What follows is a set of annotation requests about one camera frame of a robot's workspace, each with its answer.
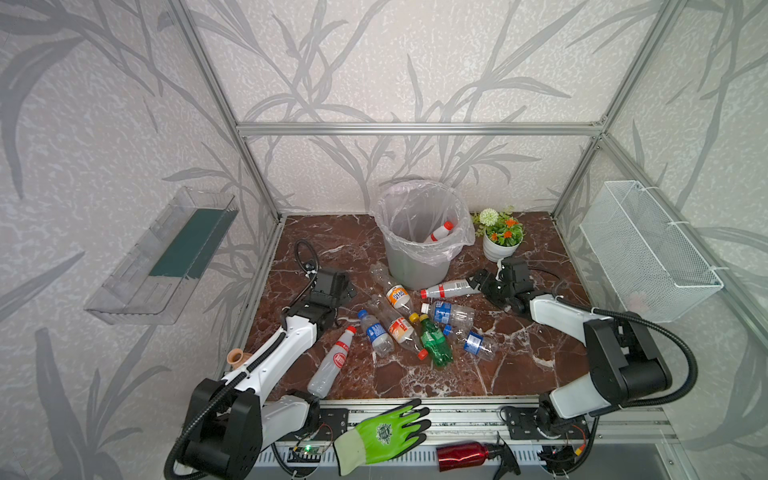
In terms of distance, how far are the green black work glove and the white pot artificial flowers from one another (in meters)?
0.57

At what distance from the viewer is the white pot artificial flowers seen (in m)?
0.96

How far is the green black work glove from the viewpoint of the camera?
0.70 metres
